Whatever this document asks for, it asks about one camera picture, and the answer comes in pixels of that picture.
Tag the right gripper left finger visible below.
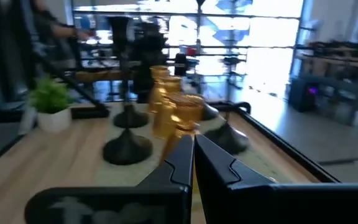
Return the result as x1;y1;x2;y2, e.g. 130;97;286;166
25;135;195;224

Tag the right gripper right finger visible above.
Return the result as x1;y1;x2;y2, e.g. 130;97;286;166
195;135;358;224

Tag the short black candlestick holder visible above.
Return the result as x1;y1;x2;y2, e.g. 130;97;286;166
112;102;150;129
103;15;154;166

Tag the tall black candlestick holder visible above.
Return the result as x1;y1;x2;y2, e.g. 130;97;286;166
203;46;250;156

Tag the amber ribbed glass candle holder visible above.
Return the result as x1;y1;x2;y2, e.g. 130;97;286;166
152;76;183;139
149;65;170;113
160;93;206;162

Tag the black computer tower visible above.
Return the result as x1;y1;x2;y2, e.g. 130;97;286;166
289;76;323;113

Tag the green plant in white pot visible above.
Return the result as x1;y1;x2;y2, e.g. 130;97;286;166
28;76;74;134

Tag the person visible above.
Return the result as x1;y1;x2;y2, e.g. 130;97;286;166
29;0;96;78

